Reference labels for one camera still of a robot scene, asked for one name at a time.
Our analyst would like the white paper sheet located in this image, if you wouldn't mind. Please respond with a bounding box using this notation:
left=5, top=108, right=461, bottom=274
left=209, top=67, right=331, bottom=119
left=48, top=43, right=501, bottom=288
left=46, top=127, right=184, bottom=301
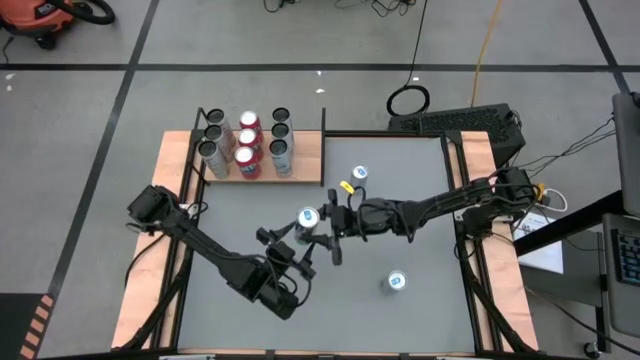
left=512, top=209, right=565, bottom=275

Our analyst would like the black orange hazard strip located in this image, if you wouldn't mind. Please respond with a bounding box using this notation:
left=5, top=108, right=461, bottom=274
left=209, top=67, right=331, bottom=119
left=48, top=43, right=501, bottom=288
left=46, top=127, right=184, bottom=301
left=0, top=292, right=57, bottom=360

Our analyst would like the white cable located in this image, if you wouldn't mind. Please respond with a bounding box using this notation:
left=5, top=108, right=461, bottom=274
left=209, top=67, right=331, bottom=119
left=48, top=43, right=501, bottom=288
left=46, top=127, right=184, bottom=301
left=544, top=187, right=570, bottom=214

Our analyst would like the grey monitor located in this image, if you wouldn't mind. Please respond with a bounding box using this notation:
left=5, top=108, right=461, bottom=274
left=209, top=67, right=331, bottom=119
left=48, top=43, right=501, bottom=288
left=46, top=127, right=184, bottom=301
left=612, top=91, right=640, bottom=217

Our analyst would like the black aluminium table frame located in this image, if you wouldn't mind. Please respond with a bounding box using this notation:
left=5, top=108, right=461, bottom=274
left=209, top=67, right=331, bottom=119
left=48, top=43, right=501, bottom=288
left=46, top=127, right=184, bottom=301
left=112, top=128, right=539, bottom=360

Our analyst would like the grey table mat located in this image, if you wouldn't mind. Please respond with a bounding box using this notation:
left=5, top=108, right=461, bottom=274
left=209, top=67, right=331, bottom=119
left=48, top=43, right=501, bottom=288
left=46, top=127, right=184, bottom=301
left=177, top=135, right=476, bottom=354

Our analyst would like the slim silver blue can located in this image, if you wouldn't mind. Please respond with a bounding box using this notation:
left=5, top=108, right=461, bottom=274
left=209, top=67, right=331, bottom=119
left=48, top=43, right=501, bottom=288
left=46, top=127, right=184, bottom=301
left=293, top=206, right=321, bottom=246
left=349, top=164, right=370, bottom=196
left=378, top=270, right=409, bottom=297

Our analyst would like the slim silver can black lid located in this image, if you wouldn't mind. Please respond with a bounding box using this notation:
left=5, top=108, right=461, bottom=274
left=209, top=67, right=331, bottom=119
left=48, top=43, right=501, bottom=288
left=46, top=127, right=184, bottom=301
left=270, top=122, right=295, bottom=149
left=268, top=138, right=294, bottom=179
left=271, top=106, right=295, bottom=132
left=197, top=139, right=232, bottom=180
left=203, top=124, right=236, bottom=161
left=206, top=107, right=236, bottom=146

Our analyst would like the black metal shelf frame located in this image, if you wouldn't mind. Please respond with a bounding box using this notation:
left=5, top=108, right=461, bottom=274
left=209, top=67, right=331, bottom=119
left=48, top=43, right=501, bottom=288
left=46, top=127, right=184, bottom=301
left=193, top=106, right=327, bottom=188

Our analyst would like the yellow floor cable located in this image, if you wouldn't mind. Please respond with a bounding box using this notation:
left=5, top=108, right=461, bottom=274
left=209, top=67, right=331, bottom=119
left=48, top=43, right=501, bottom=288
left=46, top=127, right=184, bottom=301
left=469, top=0, right=505, bottom=109

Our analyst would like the black vacuum hose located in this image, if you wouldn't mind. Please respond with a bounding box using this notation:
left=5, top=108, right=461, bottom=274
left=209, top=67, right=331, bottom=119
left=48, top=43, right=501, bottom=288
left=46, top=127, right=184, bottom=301
left=47, top=0, right=117, bottom=26

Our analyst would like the black coiled floor cable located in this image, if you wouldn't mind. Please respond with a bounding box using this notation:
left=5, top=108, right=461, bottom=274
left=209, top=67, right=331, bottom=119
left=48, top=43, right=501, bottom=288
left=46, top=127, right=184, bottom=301
left=385, top=0, right=431, bottom=118

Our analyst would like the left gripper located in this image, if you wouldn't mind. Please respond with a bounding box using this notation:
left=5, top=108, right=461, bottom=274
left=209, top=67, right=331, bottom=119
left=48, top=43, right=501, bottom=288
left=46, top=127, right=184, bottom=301
left=256, top=222, right=317, bottom=280

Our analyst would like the grey device with keypad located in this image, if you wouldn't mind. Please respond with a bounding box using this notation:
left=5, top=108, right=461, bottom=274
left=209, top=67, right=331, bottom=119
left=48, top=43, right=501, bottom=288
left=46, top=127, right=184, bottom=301
left=601, top=212, right=640, bottom=340

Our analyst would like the wooden shelf board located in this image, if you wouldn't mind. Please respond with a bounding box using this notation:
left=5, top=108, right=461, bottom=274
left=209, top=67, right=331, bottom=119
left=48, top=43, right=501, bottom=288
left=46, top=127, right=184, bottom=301
left=204, top=130, right=324, bottom=184

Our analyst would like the orange shop vacuum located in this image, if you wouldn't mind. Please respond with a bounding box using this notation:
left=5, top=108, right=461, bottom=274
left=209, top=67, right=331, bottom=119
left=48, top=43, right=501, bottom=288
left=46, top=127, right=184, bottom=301
left=0, top=0, right=76, bottom=51

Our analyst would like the red Fanta strawberry can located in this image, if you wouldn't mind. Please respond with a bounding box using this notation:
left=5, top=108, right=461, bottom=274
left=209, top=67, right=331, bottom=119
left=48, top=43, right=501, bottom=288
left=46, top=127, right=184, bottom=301
left=237, top=127, right=265, bottom=159
left=238, top=110, right=264, bottom=141
left=233, top=145, right=262, bottom=180

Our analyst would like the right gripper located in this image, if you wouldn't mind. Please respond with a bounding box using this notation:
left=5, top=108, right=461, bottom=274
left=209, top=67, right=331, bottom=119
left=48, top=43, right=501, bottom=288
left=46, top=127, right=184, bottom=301
left=305, top=188, right=386, bottom=266

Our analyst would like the black metal stand bar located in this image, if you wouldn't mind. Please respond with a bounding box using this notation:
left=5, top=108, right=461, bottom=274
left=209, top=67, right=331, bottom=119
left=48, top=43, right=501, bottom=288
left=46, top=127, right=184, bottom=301
left=512, top=189, right=626, bottom=257

